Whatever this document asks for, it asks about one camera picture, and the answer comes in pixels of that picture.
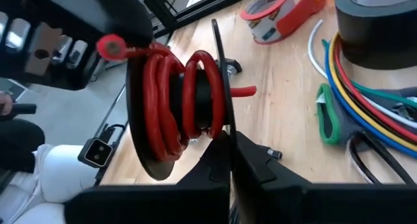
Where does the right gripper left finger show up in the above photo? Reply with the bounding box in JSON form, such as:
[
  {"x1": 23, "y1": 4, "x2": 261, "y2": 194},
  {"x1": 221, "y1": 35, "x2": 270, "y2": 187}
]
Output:
[{"x1": 63, "y1": 131, "x2": 233, "y2": 224}]

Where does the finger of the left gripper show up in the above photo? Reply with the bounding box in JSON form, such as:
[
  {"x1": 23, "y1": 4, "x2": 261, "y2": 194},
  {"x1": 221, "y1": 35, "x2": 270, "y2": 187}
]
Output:
[{"x1": 93, "y1": 0, "x2": 154, "y2": 51}]

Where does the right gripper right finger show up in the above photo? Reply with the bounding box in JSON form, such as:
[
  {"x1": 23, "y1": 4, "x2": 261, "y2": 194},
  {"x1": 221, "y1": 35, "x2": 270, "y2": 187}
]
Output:
[{"x1": 233, "y1": 131, "x2": 417, "y2": 224}]

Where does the thick red cord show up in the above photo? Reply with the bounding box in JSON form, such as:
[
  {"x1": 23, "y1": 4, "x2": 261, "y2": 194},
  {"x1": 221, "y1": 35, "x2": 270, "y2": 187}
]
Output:
[{"x1": 96, "y1": 33, "x2": 257, "y2": 163}]

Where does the black cord spool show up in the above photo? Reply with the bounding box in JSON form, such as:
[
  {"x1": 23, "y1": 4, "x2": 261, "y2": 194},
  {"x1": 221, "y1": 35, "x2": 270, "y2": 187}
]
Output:
[{"x1": 125, "y1": 18, "x2": 238, "y2": 182}]

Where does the black handheld object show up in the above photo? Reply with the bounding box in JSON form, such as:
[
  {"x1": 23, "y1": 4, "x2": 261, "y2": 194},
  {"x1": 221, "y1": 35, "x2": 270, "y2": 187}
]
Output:
[{"x1": 0, "y1": 103, "x2": 37, "y2": 116}]

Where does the black white-rimmed socket block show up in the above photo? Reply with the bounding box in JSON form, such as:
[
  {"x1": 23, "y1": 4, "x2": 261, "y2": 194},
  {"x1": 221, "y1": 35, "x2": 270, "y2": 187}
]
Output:
[{"x1": 77, "y1": 137, "x2": 114, "y2": 169}]

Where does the person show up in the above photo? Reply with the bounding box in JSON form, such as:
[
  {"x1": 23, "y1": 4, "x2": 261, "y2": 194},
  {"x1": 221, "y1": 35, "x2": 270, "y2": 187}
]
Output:
[{"x1": 0, "y1": 91, "x2": 98, "y2": 224}]

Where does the white cardboard box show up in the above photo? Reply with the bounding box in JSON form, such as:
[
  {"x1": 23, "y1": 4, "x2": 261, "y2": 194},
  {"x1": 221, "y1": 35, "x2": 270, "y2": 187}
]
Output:
[{"x1": 240, "y1": 0, "x2": 328, "y2": 45}]

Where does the thin blue cable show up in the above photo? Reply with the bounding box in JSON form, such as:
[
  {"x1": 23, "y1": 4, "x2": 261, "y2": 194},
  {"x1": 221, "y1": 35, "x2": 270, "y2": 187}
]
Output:
[{"x1": 324, "y1": 43, "x2": 417, "y2": 160}]

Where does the black bracket with bolt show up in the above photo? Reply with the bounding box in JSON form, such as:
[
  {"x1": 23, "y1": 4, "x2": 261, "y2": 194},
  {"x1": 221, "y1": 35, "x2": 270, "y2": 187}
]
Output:
[{"x1": 224, "y1": 57, "x2": 244, "y2": 77}]

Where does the thin yellow cable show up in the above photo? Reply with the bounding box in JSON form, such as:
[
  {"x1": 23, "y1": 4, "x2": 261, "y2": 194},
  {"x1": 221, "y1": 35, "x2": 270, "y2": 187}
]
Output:
[{"x1": 328, "y1": 33, "x2": 417, "y2": 152}]

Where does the thin black cable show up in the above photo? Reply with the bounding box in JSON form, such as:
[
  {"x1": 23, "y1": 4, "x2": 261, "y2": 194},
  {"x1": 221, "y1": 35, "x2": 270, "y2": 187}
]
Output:
[{"x1": 334, "y1": 64, "x2": 417, "y2": 143}]

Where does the thin red cable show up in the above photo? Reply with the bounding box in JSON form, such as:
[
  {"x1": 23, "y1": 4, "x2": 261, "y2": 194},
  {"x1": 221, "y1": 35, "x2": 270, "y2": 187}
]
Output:
[{"x1": 334, "y1": 38, "x2": 417, "y2": 140}]

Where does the thin green cable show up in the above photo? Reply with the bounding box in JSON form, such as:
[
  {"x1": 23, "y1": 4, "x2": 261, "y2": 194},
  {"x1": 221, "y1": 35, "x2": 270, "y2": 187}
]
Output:
[{"x1": 321, "y1": 38, "x2": 417, "y2": 109}]

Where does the bundle of coloured wires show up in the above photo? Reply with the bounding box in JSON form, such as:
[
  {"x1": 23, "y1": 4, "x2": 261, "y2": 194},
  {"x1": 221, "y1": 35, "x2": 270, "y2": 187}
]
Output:
[{"x1": 308, "y1": 19, "x2": 417, "y2": 129}]

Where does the grey duct tape roll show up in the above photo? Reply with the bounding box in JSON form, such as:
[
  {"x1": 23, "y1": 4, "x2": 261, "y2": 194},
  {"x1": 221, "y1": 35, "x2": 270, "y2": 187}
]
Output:
[{"x1": 334, "y1": 0, "x2": 417, "y2": 71}]

